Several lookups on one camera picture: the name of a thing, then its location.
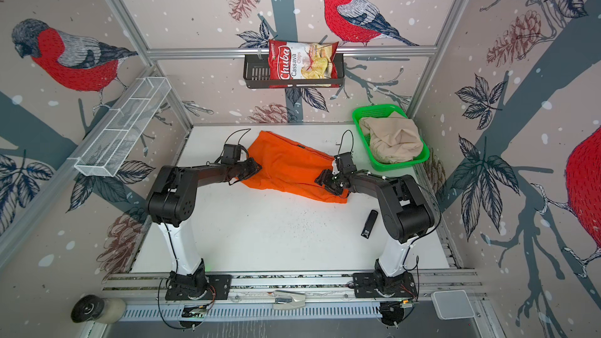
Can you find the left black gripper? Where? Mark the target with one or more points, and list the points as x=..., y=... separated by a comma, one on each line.
x=253, y=169

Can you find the beige shorts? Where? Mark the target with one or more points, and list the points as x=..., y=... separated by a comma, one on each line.
x=392, y=140

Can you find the orange shorts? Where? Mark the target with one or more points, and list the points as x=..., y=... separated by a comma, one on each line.
x=288, y=166

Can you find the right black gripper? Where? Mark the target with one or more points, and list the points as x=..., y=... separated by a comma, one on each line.
x=324, y=180

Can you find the white wire mesh shelf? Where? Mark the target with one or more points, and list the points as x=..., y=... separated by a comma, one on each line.
x=109, y=150

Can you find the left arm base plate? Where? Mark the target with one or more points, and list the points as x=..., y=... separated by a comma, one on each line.
x=204, y=287

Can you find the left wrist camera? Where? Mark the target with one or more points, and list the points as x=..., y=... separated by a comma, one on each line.
x=231, y=154

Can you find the black wall basket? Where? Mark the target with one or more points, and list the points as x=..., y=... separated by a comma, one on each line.
x=257, y=75

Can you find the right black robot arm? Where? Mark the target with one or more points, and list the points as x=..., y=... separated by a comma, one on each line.
x=405, y=212

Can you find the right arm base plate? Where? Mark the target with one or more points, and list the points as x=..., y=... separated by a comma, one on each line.
x=375, y=285

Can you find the tape roll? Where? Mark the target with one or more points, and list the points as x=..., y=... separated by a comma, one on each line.
x=97, y=309

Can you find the small black marker object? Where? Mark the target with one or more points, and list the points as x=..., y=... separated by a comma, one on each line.
x=369, y=224

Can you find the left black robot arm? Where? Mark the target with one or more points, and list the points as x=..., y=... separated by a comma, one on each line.
x=170, y=204

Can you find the white square box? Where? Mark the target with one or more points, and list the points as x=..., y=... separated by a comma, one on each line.
x=452, y=305

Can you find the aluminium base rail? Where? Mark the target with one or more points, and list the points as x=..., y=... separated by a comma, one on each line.
x=329, y=295

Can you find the grey clip tool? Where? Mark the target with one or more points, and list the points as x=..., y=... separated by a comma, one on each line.
x=285, y=300

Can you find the red cassava chips bag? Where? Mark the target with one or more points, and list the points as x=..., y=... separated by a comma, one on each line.
x=302, y=61

